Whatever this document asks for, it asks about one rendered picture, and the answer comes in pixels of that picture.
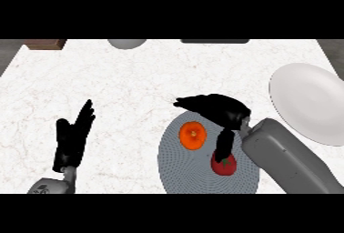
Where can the grey round bowl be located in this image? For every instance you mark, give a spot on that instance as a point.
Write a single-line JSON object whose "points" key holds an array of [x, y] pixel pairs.
{"points": [[126, 43]]}

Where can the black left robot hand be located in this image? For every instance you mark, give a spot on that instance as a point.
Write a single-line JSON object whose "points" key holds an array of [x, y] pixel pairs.
{"points": [[72, 142]]}

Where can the brown wooden block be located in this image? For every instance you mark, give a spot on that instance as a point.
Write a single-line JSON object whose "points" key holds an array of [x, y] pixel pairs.
{"points": [[44, 44]]}

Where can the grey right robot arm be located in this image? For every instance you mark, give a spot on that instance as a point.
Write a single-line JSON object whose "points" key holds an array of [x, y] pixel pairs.
{"points": [[287, 157]]}

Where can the red tomato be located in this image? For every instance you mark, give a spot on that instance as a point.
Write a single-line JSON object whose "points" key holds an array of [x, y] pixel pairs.
{"points": [[224, 166]]}

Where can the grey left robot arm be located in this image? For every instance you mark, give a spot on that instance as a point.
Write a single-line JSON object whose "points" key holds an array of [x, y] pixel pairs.
{"points": [[54, 183]]}

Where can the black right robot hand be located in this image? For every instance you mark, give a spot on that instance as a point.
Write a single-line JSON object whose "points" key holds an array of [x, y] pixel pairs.
{"points": [[219, 110]]}

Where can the orange squash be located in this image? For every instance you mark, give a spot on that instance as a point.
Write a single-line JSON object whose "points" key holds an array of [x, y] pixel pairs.
{"points": [[193, 135]]}

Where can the white round plate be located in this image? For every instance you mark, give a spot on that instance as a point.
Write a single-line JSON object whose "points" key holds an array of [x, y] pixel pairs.
{"points": [[309, 100]]}

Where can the dark grey flat appliance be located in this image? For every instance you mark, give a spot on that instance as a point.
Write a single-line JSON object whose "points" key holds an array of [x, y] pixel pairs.
{"points": [[215, 41]]}

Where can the round grey woven placemat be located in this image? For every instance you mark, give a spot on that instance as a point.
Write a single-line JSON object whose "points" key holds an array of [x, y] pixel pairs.
{"points": [[197, 164]]}

